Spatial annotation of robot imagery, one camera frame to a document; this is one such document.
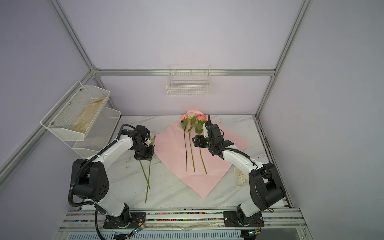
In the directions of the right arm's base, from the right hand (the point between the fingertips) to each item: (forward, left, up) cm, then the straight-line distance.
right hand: (196, 138), depth 87 cm
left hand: (-11, +27, -6) cm, 29 cm away
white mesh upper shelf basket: (+2, +66, +16) cm, 68 cm away
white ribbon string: (-17, -27, -16) cm, 35 cm away
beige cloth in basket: (-2, +59, +16) cm, 61 cm away
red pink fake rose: (+28, -4, -13) cm, 31 cm away
